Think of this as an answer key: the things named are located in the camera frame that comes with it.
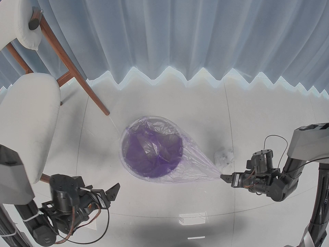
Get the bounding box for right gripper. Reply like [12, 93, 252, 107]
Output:
[231, 171, 255, 190]

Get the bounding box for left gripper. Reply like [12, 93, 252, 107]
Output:
[80, 188, 115, 217]

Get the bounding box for purple plastic bag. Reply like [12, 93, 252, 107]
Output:
[119, 115, 223, 184]

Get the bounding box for crumpled white wrapper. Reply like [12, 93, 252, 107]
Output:
[214, 149, 235, 168]

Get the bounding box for wooden chair white cushions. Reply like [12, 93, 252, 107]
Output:
[0, 0, 111, 185]

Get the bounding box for pale blue curtain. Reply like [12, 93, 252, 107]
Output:
[0, 0, 329, 97]

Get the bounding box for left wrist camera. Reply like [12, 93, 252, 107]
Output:
[73, 176, 86, 192]

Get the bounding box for black cable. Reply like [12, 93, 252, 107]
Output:
[55, 205, 110, 246]
[264, 135, 288, 169]
[296, 157, 329, 167]

